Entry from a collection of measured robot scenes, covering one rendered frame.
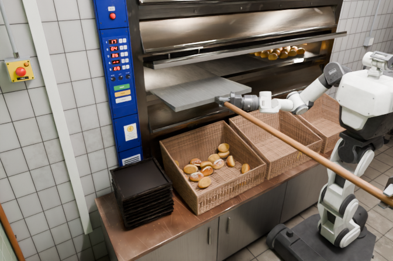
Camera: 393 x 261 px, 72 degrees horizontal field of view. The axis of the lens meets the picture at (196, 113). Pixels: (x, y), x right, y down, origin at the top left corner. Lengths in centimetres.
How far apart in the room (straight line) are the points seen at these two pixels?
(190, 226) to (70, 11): 127
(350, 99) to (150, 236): 126
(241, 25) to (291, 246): 155
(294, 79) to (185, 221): 157
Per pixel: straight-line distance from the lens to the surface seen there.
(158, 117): 179
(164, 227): 165
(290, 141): 123
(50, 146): 168
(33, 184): 179
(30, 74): 145
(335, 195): 185
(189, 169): 193
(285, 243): 216
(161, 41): 163
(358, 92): 151
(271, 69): 229
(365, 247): 238
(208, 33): 180
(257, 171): 184
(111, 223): 173
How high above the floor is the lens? 183
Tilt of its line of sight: 27 degrees down
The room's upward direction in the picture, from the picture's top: straight up
